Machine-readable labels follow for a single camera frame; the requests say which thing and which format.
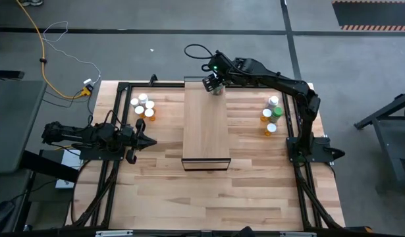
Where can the green-capped medicine bottle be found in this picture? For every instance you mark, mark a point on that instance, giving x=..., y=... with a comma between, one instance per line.
x=277, y=112

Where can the black metal table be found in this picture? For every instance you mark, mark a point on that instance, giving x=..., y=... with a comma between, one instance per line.
x=390, y=131

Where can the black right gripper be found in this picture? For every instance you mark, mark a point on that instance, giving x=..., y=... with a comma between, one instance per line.
x=220, y=66

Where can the orange and black tool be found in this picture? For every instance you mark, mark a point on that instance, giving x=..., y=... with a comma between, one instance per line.
x=363, y=229

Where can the person's shoe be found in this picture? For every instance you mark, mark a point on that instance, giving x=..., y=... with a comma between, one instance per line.
x=31, y=2

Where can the black slanted beam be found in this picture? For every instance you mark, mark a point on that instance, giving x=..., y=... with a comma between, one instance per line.
x=47, y=166

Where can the black aluminium table frame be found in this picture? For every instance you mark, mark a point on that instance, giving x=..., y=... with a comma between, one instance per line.
x=162, y=85

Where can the black flat panel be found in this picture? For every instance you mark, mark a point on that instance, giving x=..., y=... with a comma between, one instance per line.
x=8, y=74

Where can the black mat with hazard stripes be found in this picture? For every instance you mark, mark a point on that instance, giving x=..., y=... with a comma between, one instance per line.
x=373, y=14

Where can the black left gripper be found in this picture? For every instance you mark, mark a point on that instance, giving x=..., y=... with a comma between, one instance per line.
x=129, y=138

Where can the wooden shelf with black frame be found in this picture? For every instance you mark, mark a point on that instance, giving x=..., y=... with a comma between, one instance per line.
x=205, y=131

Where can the black rounded device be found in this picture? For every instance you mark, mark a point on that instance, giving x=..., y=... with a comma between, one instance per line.
x=1, y=215

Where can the black frame bracket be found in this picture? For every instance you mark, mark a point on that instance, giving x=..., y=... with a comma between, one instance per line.
x=153, y=79

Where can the white power adapter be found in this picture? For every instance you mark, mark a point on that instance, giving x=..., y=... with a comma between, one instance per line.
x=88, y=81

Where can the silver metal bracket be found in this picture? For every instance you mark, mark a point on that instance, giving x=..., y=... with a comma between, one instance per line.
x=114, y=233
x=297, y=234

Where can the grey side table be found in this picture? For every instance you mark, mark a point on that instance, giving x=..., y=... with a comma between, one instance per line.
x=14, y=125

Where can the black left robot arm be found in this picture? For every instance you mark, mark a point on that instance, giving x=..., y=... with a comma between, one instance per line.
x=90, y=133

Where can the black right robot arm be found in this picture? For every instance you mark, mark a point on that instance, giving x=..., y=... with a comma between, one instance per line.
x=287, y=85

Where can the white box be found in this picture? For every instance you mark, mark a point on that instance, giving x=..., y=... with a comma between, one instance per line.
x=70, y=159

